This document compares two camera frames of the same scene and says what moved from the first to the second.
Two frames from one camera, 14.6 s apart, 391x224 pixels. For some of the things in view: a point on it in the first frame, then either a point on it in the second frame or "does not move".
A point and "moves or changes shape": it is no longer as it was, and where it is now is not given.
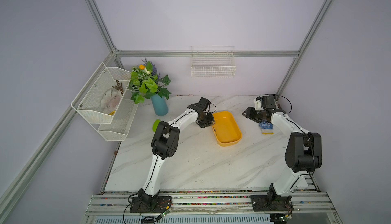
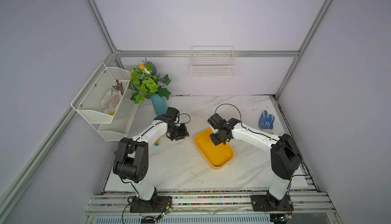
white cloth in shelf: (110, 100) does not move
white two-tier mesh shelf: (106, 102) does not move
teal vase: (160, 106) does not move
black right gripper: (248, 114) to (215, 141)
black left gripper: (211, 121) to (183, 133)
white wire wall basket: (213, 61) does not move
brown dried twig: (119, 87) does not move
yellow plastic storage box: (227, 131) moves or changes shape
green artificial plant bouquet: (145, 81) does not move
